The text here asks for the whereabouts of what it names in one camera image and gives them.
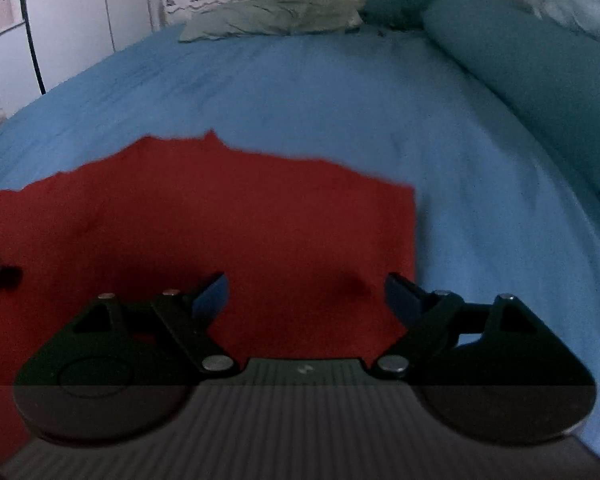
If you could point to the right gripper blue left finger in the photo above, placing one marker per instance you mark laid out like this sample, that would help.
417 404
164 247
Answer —
181 320

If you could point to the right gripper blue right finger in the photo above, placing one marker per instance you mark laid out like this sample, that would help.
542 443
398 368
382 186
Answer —
434 322

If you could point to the red knit sweater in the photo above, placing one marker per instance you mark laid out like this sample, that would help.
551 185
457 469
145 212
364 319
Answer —
306 246

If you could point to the blue bed sheet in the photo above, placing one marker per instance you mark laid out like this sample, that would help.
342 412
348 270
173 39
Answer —
498 209

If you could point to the white shelf desk unit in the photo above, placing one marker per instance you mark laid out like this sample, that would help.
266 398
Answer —
19 85

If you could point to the teal folded duvet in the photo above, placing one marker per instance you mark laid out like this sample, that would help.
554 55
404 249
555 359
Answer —
547 75

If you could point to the white wardrobe with grey band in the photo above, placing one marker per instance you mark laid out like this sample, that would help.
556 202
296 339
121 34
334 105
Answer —
67 37

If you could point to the green pillow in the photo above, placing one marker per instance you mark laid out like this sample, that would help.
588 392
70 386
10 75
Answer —
272 18

